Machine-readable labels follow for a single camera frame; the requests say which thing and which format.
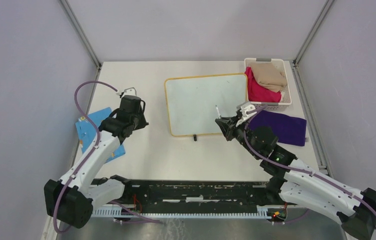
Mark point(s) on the blue whiteboard marker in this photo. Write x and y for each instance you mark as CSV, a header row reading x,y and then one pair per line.
x,y
218,112

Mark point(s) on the beige cloth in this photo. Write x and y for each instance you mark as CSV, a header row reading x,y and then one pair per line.
x,y
268,76

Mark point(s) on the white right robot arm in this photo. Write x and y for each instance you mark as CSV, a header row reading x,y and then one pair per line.
x,y
295,182

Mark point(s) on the white plastic basket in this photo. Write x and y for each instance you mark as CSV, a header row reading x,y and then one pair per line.
x,y
286,97

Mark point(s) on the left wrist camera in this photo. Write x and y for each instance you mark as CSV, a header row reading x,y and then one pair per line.
x,y
131,91

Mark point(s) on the purple cloth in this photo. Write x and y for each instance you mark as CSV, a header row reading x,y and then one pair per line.
x,y
289,130

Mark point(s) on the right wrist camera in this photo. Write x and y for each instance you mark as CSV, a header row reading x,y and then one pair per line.
x,y
244,112

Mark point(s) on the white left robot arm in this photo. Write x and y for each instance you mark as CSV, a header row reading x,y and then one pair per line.
x,y
70,199

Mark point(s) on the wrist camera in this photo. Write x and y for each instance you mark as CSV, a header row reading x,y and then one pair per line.
x,y
131,91
244,112

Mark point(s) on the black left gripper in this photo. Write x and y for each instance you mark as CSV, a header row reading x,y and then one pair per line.
x,y
143,123

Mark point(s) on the white cable duct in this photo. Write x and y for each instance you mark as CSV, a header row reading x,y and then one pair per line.
x,y
117,212

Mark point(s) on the blue patterned cloth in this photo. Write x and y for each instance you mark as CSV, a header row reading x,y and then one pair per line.
x,y
87,133

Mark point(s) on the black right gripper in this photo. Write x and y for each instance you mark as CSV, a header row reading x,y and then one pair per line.
x,y
228,126

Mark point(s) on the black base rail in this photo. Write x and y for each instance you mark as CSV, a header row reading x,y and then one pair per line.
x,y
197,197

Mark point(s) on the yellow framed whiteboard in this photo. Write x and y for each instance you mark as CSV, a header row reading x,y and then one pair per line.
x,y
191,102

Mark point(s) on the pink cloth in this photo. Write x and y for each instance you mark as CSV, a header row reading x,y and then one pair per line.
x,y
257,93

